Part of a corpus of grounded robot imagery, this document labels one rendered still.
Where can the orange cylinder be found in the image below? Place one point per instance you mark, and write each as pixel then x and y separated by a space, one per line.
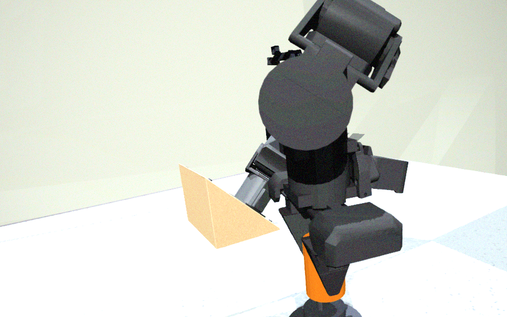
pixel 314 287

